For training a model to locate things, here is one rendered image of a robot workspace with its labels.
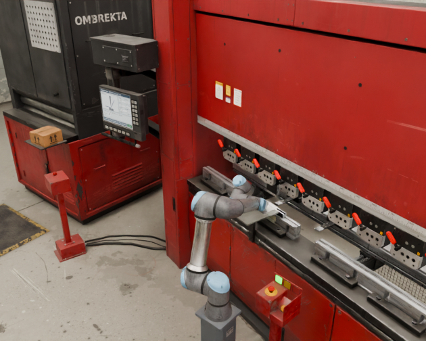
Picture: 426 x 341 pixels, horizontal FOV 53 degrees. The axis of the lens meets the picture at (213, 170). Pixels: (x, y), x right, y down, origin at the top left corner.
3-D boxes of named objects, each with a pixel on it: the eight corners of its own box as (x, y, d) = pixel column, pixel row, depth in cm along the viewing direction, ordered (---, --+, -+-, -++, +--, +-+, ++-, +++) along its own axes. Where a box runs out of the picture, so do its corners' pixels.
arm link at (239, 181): (229, 185, 259) (234, 173, 262) (238, 194, 266) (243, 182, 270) (239, 186, 254) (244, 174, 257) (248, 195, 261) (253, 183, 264)
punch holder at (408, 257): (389, 255, 211) (395, 226, 203) (399, 249, 215) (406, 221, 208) (416, 271, 199) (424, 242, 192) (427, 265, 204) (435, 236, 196)
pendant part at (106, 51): (101, 141, 360) (88, 36, 323) (124, 133, 378) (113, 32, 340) (143, 157, 332) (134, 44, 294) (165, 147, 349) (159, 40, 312)
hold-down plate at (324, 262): (310, 260, 255) (311, 256, 253) (316, 256, 257) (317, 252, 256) (351, 289, 233) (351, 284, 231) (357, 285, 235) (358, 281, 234)
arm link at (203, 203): (201, 299, 222) (217, 197, 213) (176, 289, 228) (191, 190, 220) (211, 291, 233) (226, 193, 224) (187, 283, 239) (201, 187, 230)
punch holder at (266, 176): (257, 178, 285) (259, 155, 277) (268, 174, 289) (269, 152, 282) (272, 187, 274) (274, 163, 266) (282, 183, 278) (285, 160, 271)
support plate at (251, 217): (229, 213, 280) (229, 212, 280) (260, 201, 293) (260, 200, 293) (247, 225, 267) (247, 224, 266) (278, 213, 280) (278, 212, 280)
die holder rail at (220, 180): (202, 177, 350) (202, 167, 346) (208, 176, 354) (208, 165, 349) (240, 203, 313) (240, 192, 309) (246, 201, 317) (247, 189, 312)
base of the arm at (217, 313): (220, 327, 222) (220, 312, 217) (198, 312, 231) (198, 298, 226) (237, 310, 232) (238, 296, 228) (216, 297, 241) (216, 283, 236)
